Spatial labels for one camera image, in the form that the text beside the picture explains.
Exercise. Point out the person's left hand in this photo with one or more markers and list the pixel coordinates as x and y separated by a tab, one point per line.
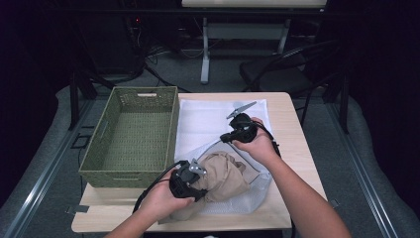
161	201

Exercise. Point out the green woven basket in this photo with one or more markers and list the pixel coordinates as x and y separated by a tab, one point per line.
138	139

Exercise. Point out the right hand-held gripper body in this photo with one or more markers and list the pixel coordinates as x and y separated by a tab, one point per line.
244	129

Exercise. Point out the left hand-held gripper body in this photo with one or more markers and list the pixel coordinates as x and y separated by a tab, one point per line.
183	181

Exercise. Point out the white mesh laundry bag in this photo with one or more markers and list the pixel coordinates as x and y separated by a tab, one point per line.
201	122

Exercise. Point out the beige garment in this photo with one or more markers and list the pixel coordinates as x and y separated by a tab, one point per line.
224	178

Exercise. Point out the person's right hand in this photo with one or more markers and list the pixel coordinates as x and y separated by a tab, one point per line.
261	145

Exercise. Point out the black metal stand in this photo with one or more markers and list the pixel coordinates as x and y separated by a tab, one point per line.
345	105
74	99

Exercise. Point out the dark computer tower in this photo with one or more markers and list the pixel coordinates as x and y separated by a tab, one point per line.
112	46

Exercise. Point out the grey metal table clip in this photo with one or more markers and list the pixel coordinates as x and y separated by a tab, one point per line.
334	203
77	209

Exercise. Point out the aluminium floor rail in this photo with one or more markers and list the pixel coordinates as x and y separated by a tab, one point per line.
43	175
363	172

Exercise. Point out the black folding chair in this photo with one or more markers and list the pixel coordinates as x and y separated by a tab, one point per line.
274	72

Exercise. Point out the white frame desk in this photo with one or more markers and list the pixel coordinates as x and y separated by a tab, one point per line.
205	59

